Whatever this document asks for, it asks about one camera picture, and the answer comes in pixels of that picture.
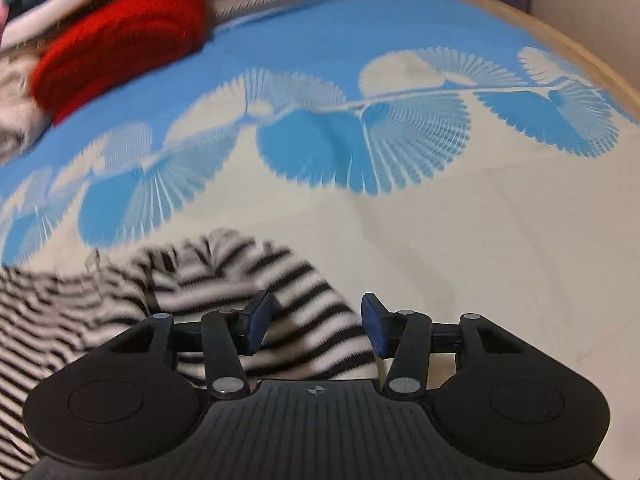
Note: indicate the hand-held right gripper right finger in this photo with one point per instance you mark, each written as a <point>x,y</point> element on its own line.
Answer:
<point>375,325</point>

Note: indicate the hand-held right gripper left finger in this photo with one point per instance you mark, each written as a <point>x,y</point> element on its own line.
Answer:
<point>259,325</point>

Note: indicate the striped and white hooded top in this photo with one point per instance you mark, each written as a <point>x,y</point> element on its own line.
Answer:
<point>125,305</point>

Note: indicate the blue fan print bedsheet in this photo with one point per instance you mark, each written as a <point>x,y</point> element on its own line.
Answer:
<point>325,60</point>

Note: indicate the red folded blanket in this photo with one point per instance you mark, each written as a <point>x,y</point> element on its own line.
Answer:
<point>125,40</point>

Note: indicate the cream folded quilt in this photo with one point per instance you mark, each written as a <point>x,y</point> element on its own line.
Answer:
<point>17,105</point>

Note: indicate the white folded bedding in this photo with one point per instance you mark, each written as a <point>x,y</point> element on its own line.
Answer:
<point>30,22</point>

